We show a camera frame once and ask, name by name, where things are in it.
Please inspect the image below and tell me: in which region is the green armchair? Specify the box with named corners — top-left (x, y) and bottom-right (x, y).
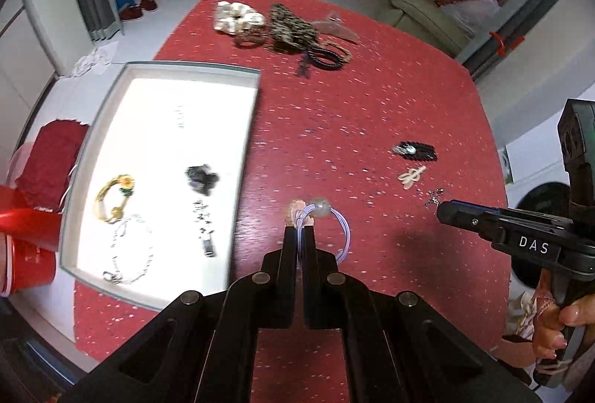
top-left (389, 0), bottom-right (472, 57)

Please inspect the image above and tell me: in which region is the black spiral hair tie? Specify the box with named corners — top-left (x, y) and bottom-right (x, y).
top-left (297, 41), bottom-right (347, 81)

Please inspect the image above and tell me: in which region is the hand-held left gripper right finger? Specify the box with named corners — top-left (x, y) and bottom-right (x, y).
top-left (302, 226), bottom-right (544, 403)

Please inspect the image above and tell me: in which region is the beige bow hair clip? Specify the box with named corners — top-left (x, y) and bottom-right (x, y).
top-left (399, 166), bottom-right (426, 190)

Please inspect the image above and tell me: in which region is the white cloth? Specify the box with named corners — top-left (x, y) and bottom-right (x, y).
top-left (72, 47), bottom-right (117, 76)

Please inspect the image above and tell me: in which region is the pink beaded bracelet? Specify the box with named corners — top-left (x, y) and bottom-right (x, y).
top-left (325, 39), bottom-right (353, 62)

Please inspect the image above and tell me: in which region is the brown hair tie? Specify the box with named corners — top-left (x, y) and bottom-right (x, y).
top-left (232, 30), bottom-right (267, 48)

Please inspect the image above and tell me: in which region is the translucent claw hair clip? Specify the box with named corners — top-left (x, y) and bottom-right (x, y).
top-left (312, 11), bottom-right (360, 45)

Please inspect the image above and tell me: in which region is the white cabinet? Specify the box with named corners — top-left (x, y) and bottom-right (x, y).
top-left (0, 0), bottom-right (61, 125)

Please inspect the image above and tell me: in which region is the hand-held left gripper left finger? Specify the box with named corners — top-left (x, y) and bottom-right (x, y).
top-left (60, 224), bottom-right (300, 403)

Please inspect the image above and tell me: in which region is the black beaded hair clip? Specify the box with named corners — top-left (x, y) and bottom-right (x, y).
top-left (392, 142), bottom-right (438, 162)

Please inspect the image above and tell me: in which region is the red cloth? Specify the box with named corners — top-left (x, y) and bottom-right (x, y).
top-left (16, 117), bottom-right (89, 213)

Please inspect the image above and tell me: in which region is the red cup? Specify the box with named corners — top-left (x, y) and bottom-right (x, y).
top-left (0, 184), bottom-right (63, 297)

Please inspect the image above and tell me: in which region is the person's right hand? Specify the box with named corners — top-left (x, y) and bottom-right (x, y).
top-left (532, 280), bottom-right (582, 360)

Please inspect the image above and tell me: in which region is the purple beaded hair tie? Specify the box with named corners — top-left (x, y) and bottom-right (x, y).
top-left (284, 197), bottom-right (351, 267)

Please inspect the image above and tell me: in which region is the white jewelry tray box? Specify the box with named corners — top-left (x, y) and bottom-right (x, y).
top-left (59, 61), bottom-right (261, 311)

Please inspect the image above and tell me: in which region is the white scrunchie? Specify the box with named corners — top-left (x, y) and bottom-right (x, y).
top-left (213, 1), bottom-right (267, 34)

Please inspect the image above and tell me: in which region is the leopard print scrunchie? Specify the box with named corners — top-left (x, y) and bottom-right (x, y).
top-left (268, 3), bottom-right (321, 55)

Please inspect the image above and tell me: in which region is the silver chain bracelet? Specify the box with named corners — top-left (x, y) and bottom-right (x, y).
top-left (102, 213), bottom-right (154, 285)

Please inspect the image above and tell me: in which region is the white plastic bag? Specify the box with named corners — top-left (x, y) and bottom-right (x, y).
top-left (448, 0), bottom-right (500, 41)

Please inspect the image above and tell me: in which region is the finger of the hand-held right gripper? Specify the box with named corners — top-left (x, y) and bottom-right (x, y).
top-left (437, 200), bottom-right (572, 241)

